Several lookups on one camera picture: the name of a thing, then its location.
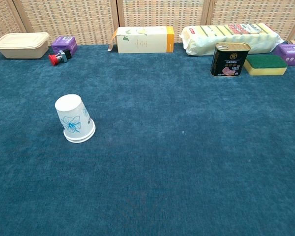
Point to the white paper cup blue flower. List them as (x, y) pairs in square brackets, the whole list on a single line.
[(71, 110), (79, 141)]

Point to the blue carpet table mat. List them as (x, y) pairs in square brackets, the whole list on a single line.
[(162, 152)]

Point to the cream and orange carton box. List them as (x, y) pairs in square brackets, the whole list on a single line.
[(142, 40)]

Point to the pack of yellow sponges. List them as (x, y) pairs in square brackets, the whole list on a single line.
[(206, 40)]

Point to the black luncheon meat can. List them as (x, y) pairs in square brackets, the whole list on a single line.
[(229, 61)]

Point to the woven bamboo screen panel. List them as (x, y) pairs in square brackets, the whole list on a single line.
[(68, 19), (162, 12), (1, 19), (255, 11)]

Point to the red emergency stop button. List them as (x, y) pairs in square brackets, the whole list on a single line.
[(56, 58)]

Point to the small purple box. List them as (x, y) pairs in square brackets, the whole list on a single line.
[(291, 54), (64, 43)]

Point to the green and yellow scrub sponge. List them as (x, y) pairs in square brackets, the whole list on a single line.
[(265, 65)]

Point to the beige lidded lunch box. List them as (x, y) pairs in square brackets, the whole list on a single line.
[(19, 45)]

